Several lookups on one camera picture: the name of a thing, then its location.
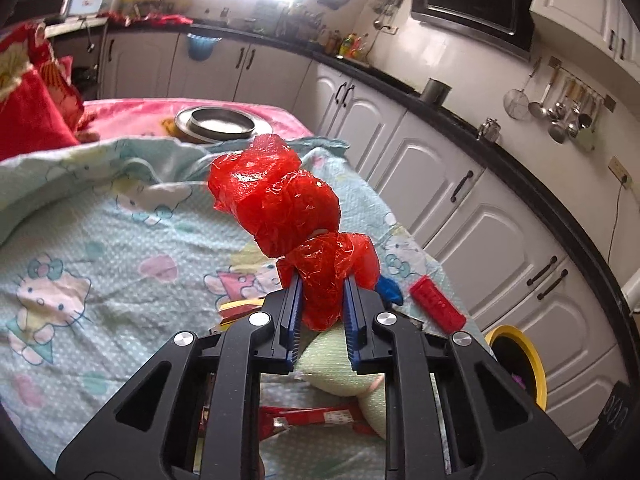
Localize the crumpled blue glove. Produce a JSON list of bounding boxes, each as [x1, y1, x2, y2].
[[375, 275, 403, 306]]

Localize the wall power outlet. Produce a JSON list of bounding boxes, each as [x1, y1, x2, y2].
[[607, 156, 632, 183]]

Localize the yellow-rimmed black bin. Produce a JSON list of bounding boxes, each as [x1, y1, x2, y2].
[[484, 325, 548, 411]]

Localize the round metal basin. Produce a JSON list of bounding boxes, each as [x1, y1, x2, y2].
[[174, 106, 271, 145]]

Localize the wall utensil rail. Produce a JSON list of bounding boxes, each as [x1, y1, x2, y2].
[[547, 56, 617, 111]]

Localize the white kitchen base cabinets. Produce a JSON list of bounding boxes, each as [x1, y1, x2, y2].
[[97, 25, 626, 446]]

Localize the thin dark power cable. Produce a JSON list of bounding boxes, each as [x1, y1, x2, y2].
[[606, 180, 626, 266]]

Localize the red cylindrical container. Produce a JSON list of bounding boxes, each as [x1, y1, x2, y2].
[[409, 276, 467, 334]]

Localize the hanging wire strainer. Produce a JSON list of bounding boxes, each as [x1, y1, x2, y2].
[[502, 57, 543, 120]]

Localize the flat red wrapper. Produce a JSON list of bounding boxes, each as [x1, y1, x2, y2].
[[260, 404, 372, 436]]

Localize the black kitchen countertop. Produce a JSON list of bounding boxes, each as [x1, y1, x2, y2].
[[45, 15, 640, 321]]

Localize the red cloth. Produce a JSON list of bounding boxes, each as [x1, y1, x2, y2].
[[100, 10, 193, 28]]

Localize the red patterned cushion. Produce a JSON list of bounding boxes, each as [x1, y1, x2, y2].
[[0, 22, 86, 161]]

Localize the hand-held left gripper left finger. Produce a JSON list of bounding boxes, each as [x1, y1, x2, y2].
[[55, 272, 304, 480]]

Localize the black range hood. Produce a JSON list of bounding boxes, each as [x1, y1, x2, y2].
[[409, 0, 538, 53]]

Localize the group of condiment bottles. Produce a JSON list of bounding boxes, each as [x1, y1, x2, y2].
[[325, 30, 371, 61]]

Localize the pale green cloth bag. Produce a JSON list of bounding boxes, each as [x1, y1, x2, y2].
[[294, 332, 396, 437]]

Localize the white wall cabinet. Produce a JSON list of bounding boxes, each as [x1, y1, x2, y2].
[[529, 0, 640, 81]]

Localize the cartoon cat printed blanket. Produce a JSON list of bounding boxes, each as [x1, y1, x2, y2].
[[0, 135, 456, 480]]

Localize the red plastic bag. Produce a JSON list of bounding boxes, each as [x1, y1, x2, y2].
[[207, 134, 383, 332]]

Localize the metal cup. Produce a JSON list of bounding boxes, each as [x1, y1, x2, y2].
[[420, 78, 452, 106]]

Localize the glass jar with metal lid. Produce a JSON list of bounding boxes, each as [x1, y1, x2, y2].
[[477, 117, 502, 143]]

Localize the row of hanging metal utensils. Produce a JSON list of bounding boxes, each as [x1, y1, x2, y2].
[[529, 67, 601, 153]]

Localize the light blue storage box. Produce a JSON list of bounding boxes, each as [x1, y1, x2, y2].
[[65, 0, 108, 17]]

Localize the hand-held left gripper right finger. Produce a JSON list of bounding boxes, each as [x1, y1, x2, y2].
[[344, 276, 586, 480]]

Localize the pink blanket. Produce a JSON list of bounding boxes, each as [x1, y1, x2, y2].
[[82, 97, 316, 143]]

